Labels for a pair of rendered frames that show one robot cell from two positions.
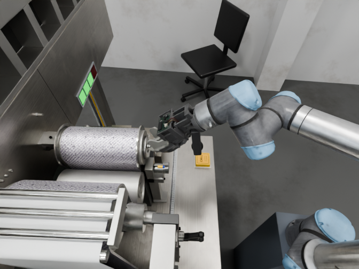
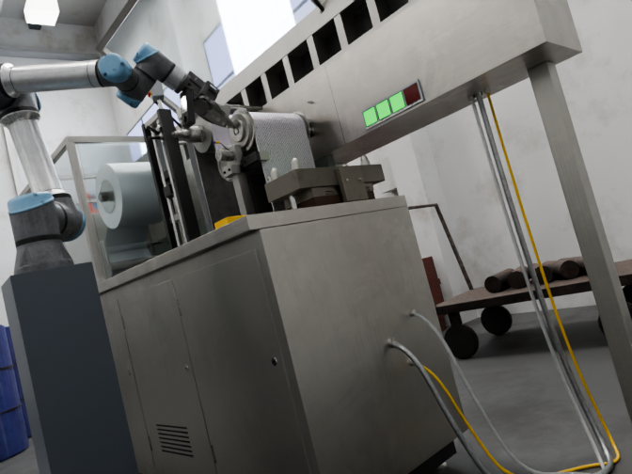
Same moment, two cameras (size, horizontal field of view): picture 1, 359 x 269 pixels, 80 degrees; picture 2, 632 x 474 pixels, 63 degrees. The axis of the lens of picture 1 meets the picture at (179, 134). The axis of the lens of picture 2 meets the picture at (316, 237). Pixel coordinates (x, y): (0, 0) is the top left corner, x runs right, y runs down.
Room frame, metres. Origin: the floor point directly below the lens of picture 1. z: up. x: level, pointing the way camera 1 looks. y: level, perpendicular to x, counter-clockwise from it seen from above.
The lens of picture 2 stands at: (1.73, -0.99, 0.71)
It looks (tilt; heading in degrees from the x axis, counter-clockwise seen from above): 4 degrees up; 135
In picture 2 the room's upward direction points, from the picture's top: 14 degrees counter-clockwise
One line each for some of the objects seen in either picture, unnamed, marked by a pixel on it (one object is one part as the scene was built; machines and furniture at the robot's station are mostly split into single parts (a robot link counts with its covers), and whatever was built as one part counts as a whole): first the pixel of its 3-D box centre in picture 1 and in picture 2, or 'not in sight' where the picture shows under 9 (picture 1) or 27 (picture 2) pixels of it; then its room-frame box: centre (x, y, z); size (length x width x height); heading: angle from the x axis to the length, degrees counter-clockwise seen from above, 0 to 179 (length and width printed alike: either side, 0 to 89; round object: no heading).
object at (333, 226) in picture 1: (326, 230); (35, 216); (0.18, -0.50, 1.07); 0.13 x 0.12 x 0.14; 134
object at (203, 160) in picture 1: (202, 159); (231, 223); (0.55, -0.12, 0.91); 0.07 x 0.07 x 0.02; 88
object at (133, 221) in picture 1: (132, 216); (194, 134); (0.15, 0.11, 1.33); 0.06 x 0.06 x 0.06; 88
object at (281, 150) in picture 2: not in sight; (289, 162); (0.46, 0.24, 1.11); 0.23 x 0.01 x 0.18; 88
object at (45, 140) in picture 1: (49, 138); not in sight; (0.41, 0.42, 1.28); 0.06 x 0.05 x 0.02; 88
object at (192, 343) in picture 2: not in sight; (182, 371); (-0.54, 0.21, 0.43); 2.52 x 0.64 x 0.86; 178
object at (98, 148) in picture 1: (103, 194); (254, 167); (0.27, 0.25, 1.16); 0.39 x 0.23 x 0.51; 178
